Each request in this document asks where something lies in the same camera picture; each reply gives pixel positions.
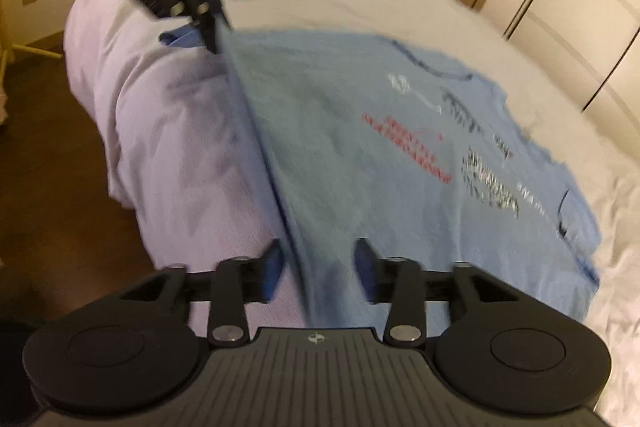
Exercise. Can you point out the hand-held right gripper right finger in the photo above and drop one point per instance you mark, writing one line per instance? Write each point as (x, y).
(362, 272)

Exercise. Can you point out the light blue printed t-shirt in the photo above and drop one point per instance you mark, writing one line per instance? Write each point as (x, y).
(375, 167)

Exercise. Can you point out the white bed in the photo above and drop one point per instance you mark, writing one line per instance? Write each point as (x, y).
(150, 107)

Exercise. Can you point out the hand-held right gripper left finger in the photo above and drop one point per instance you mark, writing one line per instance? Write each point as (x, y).
(272, 274)

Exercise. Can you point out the yellow wooden coat rack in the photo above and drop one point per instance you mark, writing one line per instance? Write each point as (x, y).
(30, 49)

